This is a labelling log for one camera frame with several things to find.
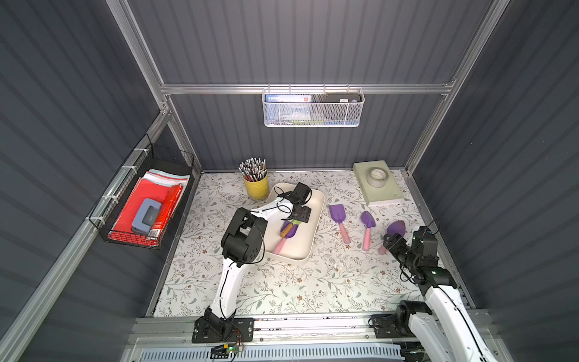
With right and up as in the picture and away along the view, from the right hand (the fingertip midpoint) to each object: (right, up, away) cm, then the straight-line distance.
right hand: (391, 241), depth 82 cm
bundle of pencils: (-54, +28, +14) cm, 62 cm away
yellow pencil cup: (-52, +19, +20) cm, 59 cm away
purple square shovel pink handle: (-15, +8, +20) cm, 27 cm away
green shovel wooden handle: (-40, +1, +12) cm, 41 cm away
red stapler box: (-76, +12, -14) cm, 78 cm away
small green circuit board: (-59, -33, -10) cm, 69 cm away
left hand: (-33, +8, +19) cm, 39 cm away
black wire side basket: (-82, +13, -16) cm, 84 cm away
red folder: (-86, +19, -7) cm, 89 cm away
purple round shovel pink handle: (-37, 0, +13) cm, 40 cm away
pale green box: (+11, +18, +26) cm, 33 cm away
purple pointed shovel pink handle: (-3, +5, +17) cm, 18 cm away
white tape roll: (+6, +25, +30) cm, 39 cm away
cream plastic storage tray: (-34, -6, +11) cm, 37 cm away
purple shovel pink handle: (+9, +3, +17) cm, 20 cm away
